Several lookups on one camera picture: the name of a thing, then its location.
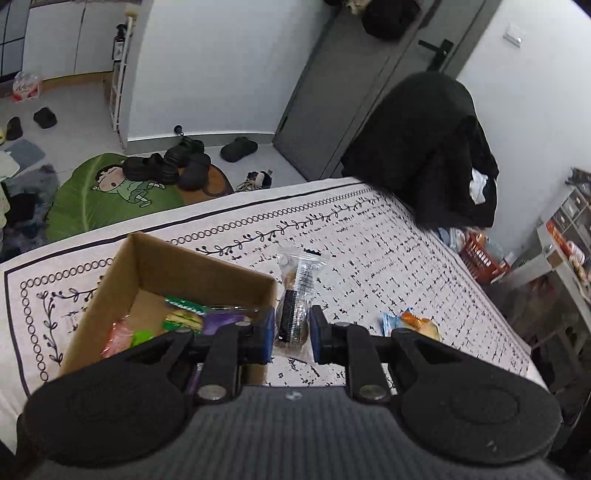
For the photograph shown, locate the purple wafer bar packet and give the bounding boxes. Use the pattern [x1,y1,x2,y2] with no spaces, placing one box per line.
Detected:
[186,316,253,404]

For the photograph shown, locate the blue plum snack packet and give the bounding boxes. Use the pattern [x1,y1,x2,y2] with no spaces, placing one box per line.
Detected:
[381,309,416,338]

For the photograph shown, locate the green milk bread packet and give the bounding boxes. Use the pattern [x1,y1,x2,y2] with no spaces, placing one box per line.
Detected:
[161,295,260,334]

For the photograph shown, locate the long biscuit stick packet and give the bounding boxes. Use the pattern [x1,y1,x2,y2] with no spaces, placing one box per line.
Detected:
[401,312,441,341]

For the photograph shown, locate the brown cardboard box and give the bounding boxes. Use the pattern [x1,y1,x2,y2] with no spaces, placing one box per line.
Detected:
[59,233,277,376]

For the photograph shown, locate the orange sausage snack packet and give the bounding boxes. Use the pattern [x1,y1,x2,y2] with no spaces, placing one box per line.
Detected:
[101,318,133,359]

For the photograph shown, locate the light green fruit packet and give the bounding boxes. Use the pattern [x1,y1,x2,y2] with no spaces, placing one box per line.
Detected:
[130,330,154,348]

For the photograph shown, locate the patterned white bed blanket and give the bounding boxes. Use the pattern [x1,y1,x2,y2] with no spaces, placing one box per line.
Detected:
[1,179,540,449]

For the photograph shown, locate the red plastic basket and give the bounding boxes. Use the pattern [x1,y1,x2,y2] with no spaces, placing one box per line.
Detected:
[460,231,510,285]

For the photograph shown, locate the black white sneaker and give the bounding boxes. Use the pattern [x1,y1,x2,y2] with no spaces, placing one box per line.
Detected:
[235,170,273,192]

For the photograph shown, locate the pile of black shoes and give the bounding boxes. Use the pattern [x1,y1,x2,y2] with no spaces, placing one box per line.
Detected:
[122,137,211,192]

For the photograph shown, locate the black slipper by door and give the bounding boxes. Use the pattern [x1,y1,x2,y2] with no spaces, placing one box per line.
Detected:
[219,136,259,163]

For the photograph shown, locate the white desk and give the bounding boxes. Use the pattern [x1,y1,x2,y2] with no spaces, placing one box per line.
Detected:
[491,225,590,330]

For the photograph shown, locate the black clothes over chair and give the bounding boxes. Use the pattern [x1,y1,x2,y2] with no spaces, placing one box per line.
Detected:
[341,72,499,229]

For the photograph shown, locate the green leaf cartoon rug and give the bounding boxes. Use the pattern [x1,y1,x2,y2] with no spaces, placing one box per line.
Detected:
[46,153,233,242]

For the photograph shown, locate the drawer organizer on desk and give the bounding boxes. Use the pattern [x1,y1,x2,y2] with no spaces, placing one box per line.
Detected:
[541,185,590,258]

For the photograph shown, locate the grey fluffy rug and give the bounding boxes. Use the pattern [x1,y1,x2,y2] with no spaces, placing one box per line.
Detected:
[1,164,60,262]

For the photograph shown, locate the grey door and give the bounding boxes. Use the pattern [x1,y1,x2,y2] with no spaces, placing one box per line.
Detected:
[273,0,499,181]

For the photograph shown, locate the red white plastic bag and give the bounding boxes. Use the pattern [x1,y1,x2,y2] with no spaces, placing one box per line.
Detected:
[11,71,42,102]

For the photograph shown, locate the white kitchen cabinet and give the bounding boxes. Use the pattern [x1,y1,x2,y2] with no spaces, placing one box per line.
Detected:
[1,0,140,82]

